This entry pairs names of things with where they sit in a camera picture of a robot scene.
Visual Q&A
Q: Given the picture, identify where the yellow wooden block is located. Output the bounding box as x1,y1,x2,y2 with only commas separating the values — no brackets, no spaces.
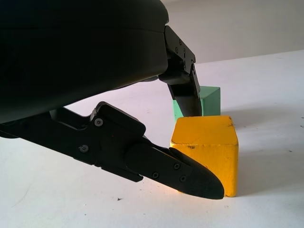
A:
170,115,239,198

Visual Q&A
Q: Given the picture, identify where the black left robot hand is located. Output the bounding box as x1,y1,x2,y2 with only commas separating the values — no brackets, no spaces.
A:
0,0,225,200

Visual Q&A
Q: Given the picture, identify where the green wooden block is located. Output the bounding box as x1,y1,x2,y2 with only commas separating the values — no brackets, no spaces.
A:
171,85,221,123

